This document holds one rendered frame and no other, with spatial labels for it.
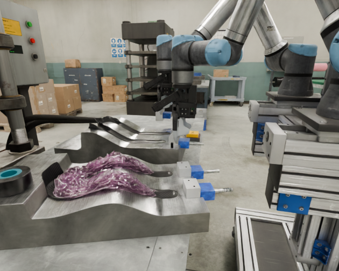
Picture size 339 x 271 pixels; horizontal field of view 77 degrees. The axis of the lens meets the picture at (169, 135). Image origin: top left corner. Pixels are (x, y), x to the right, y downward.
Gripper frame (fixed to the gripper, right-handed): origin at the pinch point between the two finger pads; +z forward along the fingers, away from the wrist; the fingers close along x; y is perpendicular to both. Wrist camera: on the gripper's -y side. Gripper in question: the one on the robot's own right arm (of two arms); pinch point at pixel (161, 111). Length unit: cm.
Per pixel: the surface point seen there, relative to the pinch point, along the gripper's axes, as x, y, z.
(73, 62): 571, -427, -37
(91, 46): 622, -385, -89
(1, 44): -27, -58, -30
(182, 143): -31.2, 15.2, 5.4
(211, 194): -57, 26, 9
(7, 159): -35, -60, 16
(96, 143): -36.0, -17.1, 6.0
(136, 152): -35.9, -1.3, 8.6
